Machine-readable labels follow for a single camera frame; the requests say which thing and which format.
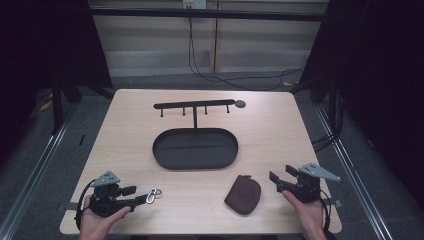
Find yellow tape strip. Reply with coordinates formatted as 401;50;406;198
38;99;54;113

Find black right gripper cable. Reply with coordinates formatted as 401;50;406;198
318;189;339;240

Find dark curtain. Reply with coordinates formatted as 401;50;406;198
298;0;424;209
0;0;114;164

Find black floor cables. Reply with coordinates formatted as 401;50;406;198
310;132;338;153

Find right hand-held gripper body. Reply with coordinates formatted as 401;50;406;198
276;162;342;204

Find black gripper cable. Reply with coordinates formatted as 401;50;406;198
318;189;339;240
74;179;98;232

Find person's right hand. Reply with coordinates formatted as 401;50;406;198
282;190;327;240

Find person's left hand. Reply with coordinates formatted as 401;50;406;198
78;194;133;240

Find black wall cable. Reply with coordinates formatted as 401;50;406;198
187;16;306;92

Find black stand leg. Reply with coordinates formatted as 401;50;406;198
50;78;65;135
327;75;338;135

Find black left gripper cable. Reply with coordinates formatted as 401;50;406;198
74;179;98;232

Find black horizontal frame bar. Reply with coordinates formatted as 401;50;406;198
89;7;327;23

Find black key rack with tray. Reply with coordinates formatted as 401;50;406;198
151;98;248;171

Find silver carabiner key ring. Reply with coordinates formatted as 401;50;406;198
145;187;163;205

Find brown pouch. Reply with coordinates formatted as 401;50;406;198
223;174;263;216

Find white wall socket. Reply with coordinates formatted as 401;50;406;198
182;0;208;10

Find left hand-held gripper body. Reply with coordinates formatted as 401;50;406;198
87;170;137;219

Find metal floor rail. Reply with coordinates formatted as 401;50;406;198
313;103;396;240
0;109;77;240

